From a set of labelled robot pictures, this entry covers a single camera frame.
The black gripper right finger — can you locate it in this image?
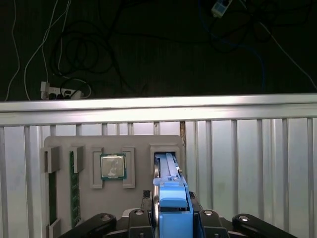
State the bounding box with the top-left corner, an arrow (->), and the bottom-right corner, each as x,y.
199,209 -> 299,238

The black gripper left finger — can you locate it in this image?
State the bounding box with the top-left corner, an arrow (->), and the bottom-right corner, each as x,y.
57,209 -> 151,238

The hard disk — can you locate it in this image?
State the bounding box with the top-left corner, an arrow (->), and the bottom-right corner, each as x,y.
141,151 -> 207,238

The grey parts rack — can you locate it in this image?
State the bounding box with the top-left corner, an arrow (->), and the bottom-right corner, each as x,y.
41,135 -> 188,238

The silver CPU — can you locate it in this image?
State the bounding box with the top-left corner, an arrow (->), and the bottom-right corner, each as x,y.
100,153 -> 128,181

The green RAM stick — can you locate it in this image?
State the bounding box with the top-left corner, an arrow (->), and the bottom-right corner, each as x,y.
68,150 -> 82,228

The dark RAM stick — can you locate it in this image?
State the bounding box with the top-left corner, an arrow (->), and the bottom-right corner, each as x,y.
48,171 -> 58,226

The white power strip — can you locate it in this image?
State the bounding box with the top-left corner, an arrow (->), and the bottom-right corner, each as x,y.
40,81 -> 93,100

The white adapter box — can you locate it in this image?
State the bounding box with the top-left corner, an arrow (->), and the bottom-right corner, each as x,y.
211,0 -> 234,18

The black floor cable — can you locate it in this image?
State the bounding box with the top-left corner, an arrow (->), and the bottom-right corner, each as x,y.
49,0 -> 159,99

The blue floor cable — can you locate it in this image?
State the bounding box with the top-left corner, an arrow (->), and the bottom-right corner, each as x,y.
197,0 -> 267,94

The thin white cable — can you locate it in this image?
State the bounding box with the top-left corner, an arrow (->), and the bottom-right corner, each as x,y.
24,0 -> 60,101
259,21 -> 317,90
43,0 -> 72,85
4,0 -> 20,101

